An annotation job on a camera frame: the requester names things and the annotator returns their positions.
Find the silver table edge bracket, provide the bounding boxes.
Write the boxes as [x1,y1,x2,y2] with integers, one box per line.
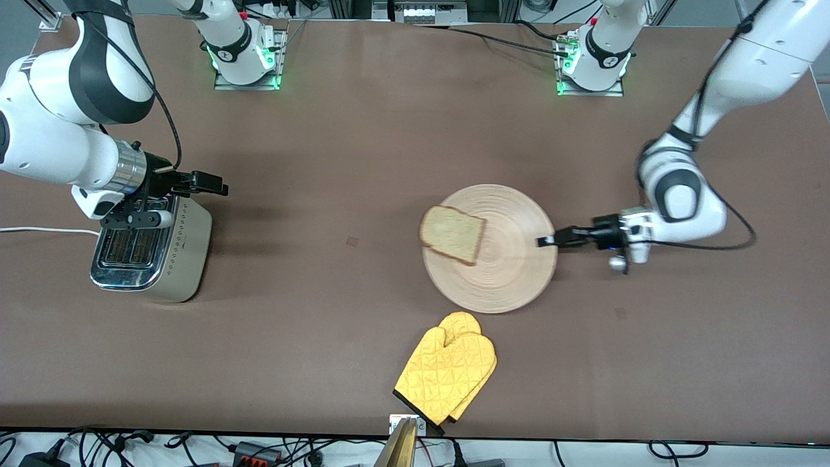
[388,414,427,437]

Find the brown bread slice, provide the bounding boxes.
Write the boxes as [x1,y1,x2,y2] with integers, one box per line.
[418,206,488,267]

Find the black cable on table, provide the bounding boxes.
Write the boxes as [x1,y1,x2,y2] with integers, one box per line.
[446,23,573,59]

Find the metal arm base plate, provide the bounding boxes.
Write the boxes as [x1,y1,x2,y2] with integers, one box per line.
[214,29,287,91]
[556,32,625,98]

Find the black box with red parts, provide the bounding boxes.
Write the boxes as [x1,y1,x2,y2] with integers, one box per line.
[232,441,284,465]

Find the round wooden plate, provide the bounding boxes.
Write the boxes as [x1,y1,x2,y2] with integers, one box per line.
[421,184,558,315]

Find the white toaster power cable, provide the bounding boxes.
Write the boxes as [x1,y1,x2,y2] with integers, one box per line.
[0,225,102,238]

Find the gold metal camera mount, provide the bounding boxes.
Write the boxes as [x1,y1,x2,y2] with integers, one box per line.
[373,417,419,467]

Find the white power strip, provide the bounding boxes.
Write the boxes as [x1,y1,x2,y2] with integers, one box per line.
[393,0,469,25]

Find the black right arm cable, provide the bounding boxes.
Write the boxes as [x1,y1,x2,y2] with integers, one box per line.
[91,19,184,171]

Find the chrome two-slot toaster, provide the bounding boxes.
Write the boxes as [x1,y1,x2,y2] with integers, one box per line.
[89,193,213,304]

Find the yellow quilted oven mitt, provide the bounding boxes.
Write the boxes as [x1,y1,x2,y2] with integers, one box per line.
[394,311,493,437]
[449,332,498,424]

